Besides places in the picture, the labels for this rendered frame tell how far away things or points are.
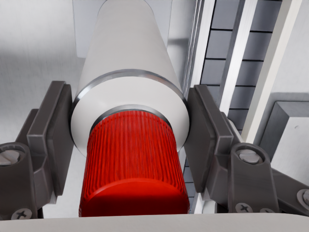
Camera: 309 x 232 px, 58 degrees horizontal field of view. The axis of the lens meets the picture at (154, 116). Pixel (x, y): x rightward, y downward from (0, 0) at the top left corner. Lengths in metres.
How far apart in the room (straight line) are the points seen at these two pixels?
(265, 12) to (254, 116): 0.13
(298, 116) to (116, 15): 0.37
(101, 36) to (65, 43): 0.26
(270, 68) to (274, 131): 0.17
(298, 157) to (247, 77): 0.20
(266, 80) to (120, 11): 0.24
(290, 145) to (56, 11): 0.41
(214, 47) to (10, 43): 0.27
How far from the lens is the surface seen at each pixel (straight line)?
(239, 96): 0.42
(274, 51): 0.37
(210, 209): 0.42
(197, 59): 0.38
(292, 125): 0.49
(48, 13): 0.41
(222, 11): 0.37
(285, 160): 0.54
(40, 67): 0.44
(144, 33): 0.16
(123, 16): 0.18
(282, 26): 0.36
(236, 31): 0.29
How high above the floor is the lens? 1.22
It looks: 56 degrees down
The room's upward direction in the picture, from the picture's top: 170 degrees clockwise
